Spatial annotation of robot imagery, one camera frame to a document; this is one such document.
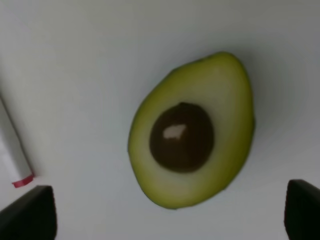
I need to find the halved avocado with pit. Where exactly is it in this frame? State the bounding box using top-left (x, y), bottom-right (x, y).
top-left (127, 52), bottom-right (255, 209)

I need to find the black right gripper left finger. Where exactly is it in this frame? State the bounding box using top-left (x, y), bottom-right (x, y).
top-left (0, 185), bottom-right (58, 240)

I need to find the white pink-tipped marker pen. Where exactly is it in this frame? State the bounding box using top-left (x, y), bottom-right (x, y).
top-left (0, 101), bottom-right (34, 188)

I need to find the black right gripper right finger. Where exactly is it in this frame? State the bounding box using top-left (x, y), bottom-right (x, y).
top-left (284, 179), bottom-right (320, 240)

